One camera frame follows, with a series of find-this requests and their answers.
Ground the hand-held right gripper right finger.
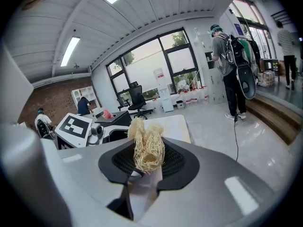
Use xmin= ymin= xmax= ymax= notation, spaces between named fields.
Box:
xmin=139 ymin=137 xmax=275 ymax=227

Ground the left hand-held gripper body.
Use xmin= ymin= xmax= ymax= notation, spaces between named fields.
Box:
xmin=54 ymin=113 xmax=106 ymax=150

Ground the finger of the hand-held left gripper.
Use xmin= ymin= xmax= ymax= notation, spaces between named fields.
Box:
xmin=103 ymin=125 xmax=130 ymax=143

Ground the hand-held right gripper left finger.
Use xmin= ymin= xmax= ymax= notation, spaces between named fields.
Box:
xmin=58 ymin=138 xmax=143 ymax=227

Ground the tan fibrous loofah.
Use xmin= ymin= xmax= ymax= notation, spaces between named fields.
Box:
xmin=127 ymin=117 xmax=166 ymax=175

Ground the black tissue box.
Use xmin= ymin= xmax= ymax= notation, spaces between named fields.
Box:
xmin=94 ymin=110 xmax=133 ymax=129

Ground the pink tissue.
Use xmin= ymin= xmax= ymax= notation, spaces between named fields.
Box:
xmin=101 ymin=109 xmax=114 ymax=120

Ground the white cube shelf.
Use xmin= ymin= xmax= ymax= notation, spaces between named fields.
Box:
xmin=71 ymin=85 xmax=100 ymax=110

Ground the black office chair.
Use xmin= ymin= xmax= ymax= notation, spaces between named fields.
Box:
xmin=117 ymin=81 xmax=154 ymax=120

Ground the clear jug with red label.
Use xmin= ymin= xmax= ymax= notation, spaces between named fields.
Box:
xmin=151 ymin=97 xmax=164 ymax=114

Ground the table with checked tablecloth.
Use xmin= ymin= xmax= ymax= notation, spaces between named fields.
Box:
xmin=138 ymin=114 xmax=192 ymax=144

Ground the white water dispenser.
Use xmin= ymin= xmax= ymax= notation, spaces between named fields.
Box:
xmin=153 ymin=68 xmax=175 ymax=113

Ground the black framed window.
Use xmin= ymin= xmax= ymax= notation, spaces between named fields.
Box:
xmin=106 ymin=27 xmax=202 ymax=107

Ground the white flower bouquet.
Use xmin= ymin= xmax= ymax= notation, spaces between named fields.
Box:
xmin=177 ymin=79 xmax=190 ymax=92

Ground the row of clear water jugs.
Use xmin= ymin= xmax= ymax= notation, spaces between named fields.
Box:
xmin=184 ymin=87 xmax=210 ymax=105

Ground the wooden step platform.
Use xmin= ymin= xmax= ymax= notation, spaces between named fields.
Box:
xmin=245 ymin=95 xmax=303 ymax=146

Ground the gray locker cabinet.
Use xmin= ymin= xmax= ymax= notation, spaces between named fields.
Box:
xmin=193 ymin=27 xmax=229 ymax=105

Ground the black power cable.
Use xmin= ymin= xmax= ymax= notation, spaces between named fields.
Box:
xmin=233 ymin=115 xmax=240 ymax=162

